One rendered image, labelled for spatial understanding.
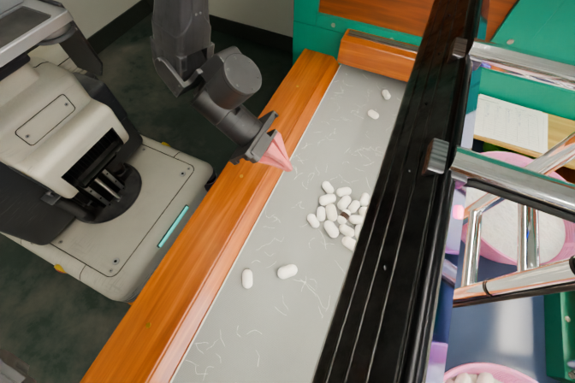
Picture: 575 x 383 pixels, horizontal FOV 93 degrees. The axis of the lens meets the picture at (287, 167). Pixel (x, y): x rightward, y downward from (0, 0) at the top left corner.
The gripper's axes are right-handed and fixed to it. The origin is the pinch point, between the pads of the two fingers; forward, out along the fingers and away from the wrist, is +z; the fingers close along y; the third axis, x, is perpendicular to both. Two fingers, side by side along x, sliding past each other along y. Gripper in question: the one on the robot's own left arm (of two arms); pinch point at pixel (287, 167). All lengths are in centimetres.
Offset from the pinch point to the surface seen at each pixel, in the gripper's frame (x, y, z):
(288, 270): 2.9, -14.7, 11.7
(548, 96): -29, 47, 39
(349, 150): 3.1, 17.6, 14.3
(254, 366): 4.1, -30.2, 13.9
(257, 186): 11.2, -1.8, 1.5
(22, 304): 128, -60, -16
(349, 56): 2.8, 40.9, 2.1
